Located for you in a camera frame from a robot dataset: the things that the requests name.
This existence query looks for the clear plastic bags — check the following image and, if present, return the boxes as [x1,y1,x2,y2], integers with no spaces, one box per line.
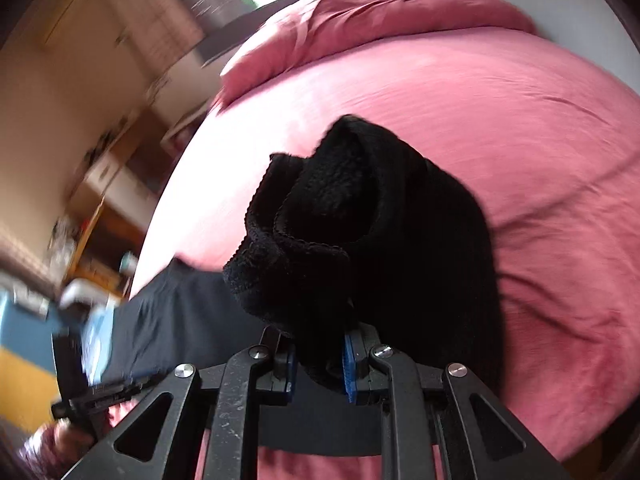
[50,220,76,261]

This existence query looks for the pink patterned curtain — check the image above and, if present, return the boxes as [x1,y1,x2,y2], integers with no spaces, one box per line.
[135,0,203,61]

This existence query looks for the wooden side table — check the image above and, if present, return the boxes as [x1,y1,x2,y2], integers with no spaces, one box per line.
[50,205,146,291]

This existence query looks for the person's left forearm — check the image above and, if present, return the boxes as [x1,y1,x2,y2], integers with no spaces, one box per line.
[12,430,66,480]

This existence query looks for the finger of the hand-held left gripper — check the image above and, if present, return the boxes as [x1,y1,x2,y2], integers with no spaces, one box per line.
[90,371,168,406]

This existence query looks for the person's left hand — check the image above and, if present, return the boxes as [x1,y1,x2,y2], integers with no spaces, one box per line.
[52,420,93,461]

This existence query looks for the wooden desk with white cabinet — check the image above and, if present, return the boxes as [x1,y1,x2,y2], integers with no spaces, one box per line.
[65,105,161,241]

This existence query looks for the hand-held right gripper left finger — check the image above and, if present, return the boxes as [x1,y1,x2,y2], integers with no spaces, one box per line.
[60,327,298,480]

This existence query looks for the pink bed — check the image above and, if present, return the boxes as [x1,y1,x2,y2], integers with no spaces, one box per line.
[107,25,640,480]

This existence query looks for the pink quilt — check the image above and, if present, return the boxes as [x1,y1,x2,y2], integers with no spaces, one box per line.
[220,0,538,111]

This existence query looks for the black pants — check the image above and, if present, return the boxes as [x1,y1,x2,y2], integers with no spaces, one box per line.
[95,115,503,456]

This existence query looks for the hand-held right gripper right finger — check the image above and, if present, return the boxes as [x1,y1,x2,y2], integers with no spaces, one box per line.
[342,325,571,480]

